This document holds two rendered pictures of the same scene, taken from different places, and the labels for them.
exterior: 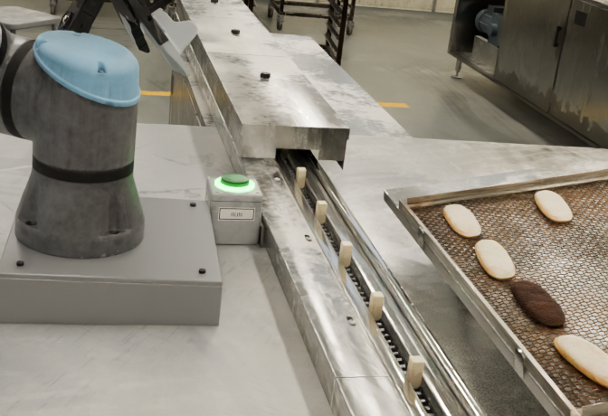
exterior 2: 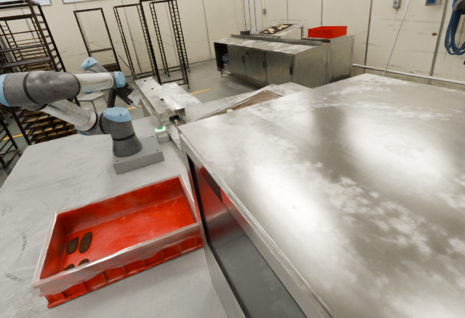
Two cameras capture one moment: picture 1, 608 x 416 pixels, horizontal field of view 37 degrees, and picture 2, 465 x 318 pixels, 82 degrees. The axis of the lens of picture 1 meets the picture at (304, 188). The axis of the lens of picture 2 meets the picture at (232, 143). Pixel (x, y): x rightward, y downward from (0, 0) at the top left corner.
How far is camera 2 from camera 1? 0.42 m
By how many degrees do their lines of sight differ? 10
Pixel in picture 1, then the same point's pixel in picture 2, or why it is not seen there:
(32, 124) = (108, 131)
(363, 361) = not seen: hidden behind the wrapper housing
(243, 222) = (165, 136)
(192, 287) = (156, 154)
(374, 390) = not seen: hidden behind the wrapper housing
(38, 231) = (118, 153)
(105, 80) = (122, 117)
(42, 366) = (129, 180)
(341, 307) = not seen: hidden behind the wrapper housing
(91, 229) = (130, 148)
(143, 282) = (144, 156)
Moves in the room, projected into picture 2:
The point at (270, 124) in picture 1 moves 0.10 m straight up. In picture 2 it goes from (165, 112) to (162, 97)
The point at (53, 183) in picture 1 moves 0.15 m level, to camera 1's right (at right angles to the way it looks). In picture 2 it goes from (118, 142) to (148, 136)
